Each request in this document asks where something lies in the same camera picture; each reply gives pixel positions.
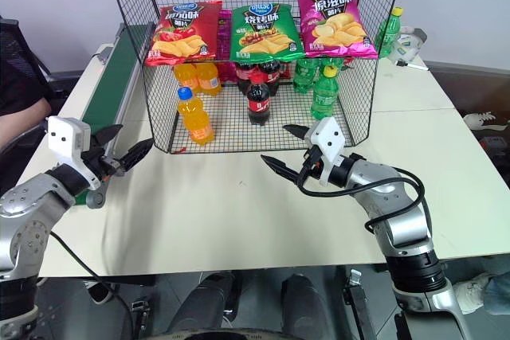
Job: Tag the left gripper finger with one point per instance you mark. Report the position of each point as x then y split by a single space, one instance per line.
135 153
109 134

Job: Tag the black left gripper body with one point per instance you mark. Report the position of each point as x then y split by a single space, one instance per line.
99 162

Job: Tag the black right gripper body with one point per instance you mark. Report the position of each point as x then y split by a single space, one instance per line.
311 165

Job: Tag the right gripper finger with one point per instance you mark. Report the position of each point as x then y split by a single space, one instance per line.
281 169
296 131

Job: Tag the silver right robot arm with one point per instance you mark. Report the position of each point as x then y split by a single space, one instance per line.
402 216

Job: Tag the bystander bare forearm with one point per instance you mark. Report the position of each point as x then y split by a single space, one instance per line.
24 117

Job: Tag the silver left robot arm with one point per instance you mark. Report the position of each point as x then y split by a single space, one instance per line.
28 216

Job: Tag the green conveyor belt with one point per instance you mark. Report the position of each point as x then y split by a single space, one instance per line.
115 77

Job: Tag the green soda bottle yellow cap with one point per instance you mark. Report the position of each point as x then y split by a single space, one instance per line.
388 33
324 97

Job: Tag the cola bottle red cap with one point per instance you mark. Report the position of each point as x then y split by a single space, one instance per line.
259 105

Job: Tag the orange soda bottle blue cap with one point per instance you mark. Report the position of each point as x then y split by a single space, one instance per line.
195 121

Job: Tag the green potato chips bag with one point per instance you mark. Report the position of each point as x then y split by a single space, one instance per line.
265 33

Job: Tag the magenta potato chips bag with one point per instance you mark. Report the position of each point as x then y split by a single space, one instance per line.
334 25

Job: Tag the black mesh office chair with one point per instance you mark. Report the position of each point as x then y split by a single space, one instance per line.
24 57

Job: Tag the red potato chips bag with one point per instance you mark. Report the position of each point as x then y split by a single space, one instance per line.
179 33

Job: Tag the dark purple snack bag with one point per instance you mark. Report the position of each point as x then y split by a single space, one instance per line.
224 29

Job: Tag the white marker pen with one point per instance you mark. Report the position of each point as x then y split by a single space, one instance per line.
410 65

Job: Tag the dark rounded shape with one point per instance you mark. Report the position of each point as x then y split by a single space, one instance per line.
304 304
205 300

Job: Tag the clear bag with blue label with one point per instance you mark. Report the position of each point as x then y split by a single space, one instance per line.
408 43

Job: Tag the white laced shoe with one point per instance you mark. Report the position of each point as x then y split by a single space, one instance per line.
484 119

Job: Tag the white sneaker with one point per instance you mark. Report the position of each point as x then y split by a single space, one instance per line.
474 288

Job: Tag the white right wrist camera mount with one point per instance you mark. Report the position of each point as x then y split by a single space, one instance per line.
328 139

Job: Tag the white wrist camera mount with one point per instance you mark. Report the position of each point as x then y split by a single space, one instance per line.
328 139
65 137

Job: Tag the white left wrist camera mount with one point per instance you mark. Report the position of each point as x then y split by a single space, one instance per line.
65 137

